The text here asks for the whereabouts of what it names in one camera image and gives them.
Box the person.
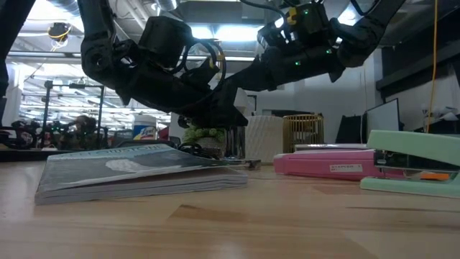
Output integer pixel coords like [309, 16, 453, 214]
[57, 114, 98, 150]

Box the pink stapler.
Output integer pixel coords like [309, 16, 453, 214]
[272, 143, 405, 181]

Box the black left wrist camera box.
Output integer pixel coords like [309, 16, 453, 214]
[138, 16, 195, 69]

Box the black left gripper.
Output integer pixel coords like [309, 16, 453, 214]
[114, 39, 249, 129]

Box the yellow cable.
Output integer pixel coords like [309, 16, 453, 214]
[425, 0, 440, 134]

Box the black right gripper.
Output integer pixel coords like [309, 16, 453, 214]
[219, 46, 346, 91]

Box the white textured pen cup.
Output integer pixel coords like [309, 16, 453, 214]
[245, 115, 285, 163]

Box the black lamp cable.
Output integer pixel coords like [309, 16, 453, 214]
[178, 142, 217, 160]

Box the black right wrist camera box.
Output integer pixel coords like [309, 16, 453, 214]
[257, 2, 334, 51]

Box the gold wire pen cup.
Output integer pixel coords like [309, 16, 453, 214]
[282, 114, 325, 154]

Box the Lysol wipes canister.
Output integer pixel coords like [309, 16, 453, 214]
[132, 114, 158, 141]

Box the artificial succulent in speckled pot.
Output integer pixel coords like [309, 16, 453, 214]
[183, 125, 227, 159]

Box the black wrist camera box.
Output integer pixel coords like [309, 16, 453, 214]
[138, 16, 195, 69]
[257, 2, 334, 51]

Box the mint green stapler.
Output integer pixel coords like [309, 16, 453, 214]
[359, 129, 460, 199]

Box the blue-grey paperback book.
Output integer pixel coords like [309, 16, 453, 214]
[34, 143, 249, 206]

